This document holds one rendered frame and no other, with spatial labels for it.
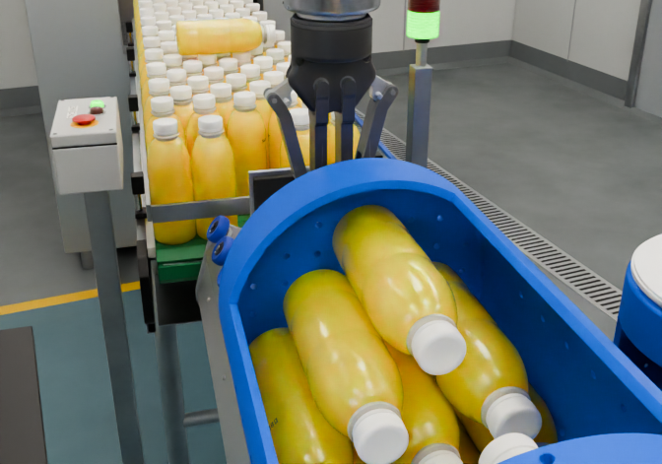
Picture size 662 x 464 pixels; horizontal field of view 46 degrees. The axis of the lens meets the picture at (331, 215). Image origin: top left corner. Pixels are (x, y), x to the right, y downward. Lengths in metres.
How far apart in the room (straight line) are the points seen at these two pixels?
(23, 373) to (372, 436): 0.42
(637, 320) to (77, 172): 0.84
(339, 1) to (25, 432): 0.48
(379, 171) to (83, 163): 0.68
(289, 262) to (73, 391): 1.86
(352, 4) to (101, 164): 0.69
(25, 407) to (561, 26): 5.43
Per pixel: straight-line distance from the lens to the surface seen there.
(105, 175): 1.30
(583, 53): 5.79
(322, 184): 0.70
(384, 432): 0.58
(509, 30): 6.44
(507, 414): 0.61
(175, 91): 1.45
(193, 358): 2.63
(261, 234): 0.69
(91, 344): 2.78
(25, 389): 0.85
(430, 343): 0.59
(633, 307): 1.01
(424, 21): 1.58
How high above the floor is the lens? 1.50
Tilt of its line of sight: 25 degrees down
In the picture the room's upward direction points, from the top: straight up
